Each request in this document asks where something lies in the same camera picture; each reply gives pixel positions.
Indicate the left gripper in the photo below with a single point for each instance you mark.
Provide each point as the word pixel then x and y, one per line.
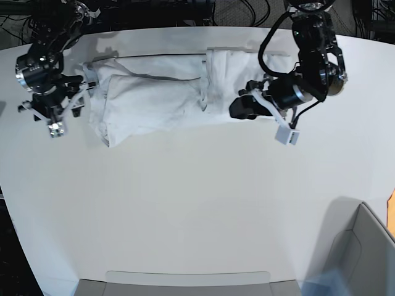
pixel 283 93

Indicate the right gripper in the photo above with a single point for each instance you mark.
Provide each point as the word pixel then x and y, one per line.
pixel 70 82

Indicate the white T-shirt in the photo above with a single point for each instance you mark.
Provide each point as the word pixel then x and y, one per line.
pixel 145 94

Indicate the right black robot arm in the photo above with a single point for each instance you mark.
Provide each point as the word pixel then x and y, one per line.
pixel 40 70

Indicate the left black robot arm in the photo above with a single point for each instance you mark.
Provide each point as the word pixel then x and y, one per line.
pixel 319 72

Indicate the grey cardboard box right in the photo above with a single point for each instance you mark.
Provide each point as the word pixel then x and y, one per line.
pixel 361 259

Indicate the orange object right edge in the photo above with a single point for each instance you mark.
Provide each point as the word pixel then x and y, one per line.
pixel 390 205

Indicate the grey tray bottom edge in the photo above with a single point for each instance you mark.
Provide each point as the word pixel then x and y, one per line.
pixel 132 283

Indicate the blue translucent object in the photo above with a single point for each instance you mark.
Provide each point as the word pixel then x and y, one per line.
pixel 329 283

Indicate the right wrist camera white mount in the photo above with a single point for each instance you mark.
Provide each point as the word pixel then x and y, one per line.
pixel 57 128

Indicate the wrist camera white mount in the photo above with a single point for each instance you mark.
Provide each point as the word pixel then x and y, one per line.
pixel 285 134
pixel 57 128

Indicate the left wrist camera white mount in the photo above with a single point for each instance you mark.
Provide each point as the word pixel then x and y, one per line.
pixel 285 134

